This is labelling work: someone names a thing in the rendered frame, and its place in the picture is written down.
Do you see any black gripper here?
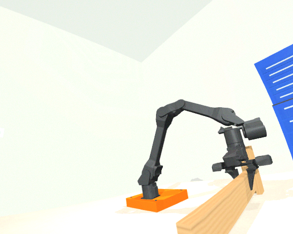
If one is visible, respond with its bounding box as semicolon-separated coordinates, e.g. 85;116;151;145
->
212;142;273;191

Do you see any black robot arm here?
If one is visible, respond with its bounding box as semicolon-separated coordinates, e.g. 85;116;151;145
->
138;99;267;200

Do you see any wooden rail with dark metal hooks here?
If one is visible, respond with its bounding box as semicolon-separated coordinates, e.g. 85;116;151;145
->
176;171;256;234

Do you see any wooden post with slot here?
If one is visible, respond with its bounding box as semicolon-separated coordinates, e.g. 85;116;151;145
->
241;146;264;195

